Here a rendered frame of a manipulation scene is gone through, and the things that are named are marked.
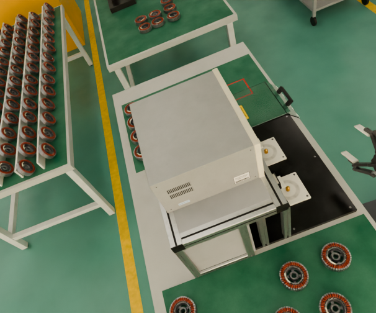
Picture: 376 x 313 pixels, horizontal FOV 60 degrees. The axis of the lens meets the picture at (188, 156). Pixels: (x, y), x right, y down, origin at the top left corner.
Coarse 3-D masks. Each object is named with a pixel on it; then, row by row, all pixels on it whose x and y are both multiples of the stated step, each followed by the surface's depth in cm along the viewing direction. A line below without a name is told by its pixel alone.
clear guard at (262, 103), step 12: (264, 84) 155; (240, 96) 154; (252, 96) 152; (264, 96) 150; (276, 96) 149; (252, 108) 148; (264, 108) 146; (276, 108) 144; (288, 108) 146; (252, 120) 144; (264, 120) 142
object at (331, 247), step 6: (324, 246) 133; (330, 246) 131; (336, 246) 131; (342, 246) 130; (324, 252) 131; (330, 252) 133; (336, 252) 131; (342, 252) 130; (348, 252) 128; (324, 258) 129; (330, 258) 131; (348, 258) 127; (324, 264) 130; (330, 264) 128; (336, 264) 127; (342, 264) 127; (348, 264) 126; (336, 270) 127; (342, 270) 127
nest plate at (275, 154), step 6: (270, 138) 171; (264, 144) 169; (270, 144) 169; (276, 144) 168; (270, 150) 166; (276, 150) 165; (264, 156) 165; (270, 156) 164; (276, 156) 163; (282, 156) 162; (270, 162) 162; (276, 162) 162
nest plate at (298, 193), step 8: (288, 176) 155; (296, 176) 154; (288, 184) 153; (296, 184) 152; (288, 192) 150; (296, 192) 149; (304, 192) 148; (288, 200) 148; (296, 200) 147; (304, 200) 147
